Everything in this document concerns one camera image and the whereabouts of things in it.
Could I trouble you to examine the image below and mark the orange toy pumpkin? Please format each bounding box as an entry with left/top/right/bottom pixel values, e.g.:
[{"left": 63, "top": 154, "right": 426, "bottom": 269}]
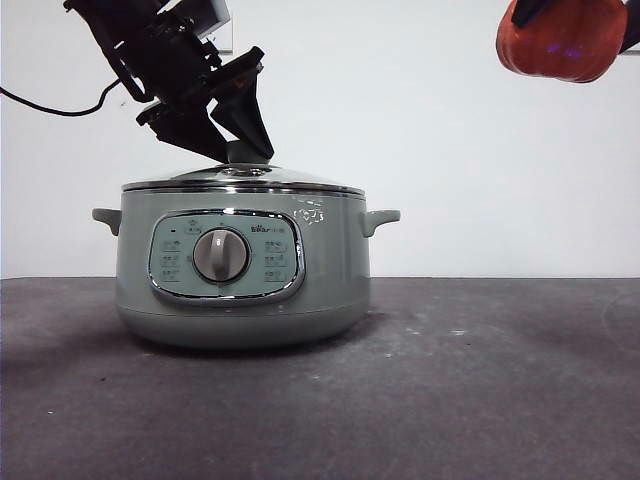
[{"left": 495, "top": 0, "right": 630, "bottom": 85}]

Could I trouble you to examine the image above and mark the glass lid with green knob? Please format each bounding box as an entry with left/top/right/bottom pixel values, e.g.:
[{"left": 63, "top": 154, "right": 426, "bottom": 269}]
[{"left": 121, "top": 141, "right": 368, "bottom": 195}]

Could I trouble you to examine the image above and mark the green electric cooking pot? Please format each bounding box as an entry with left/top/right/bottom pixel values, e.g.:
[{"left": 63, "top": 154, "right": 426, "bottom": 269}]
[{"left": 91, "top": 190, "right": 402, "bottom": 350}]

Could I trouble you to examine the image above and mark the black cable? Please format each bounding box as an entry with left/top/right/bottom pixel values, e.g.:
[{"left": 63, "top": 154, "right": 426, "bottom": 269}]
[{"left": 0, "top": 78, "right": 126, "bottom": 118}]

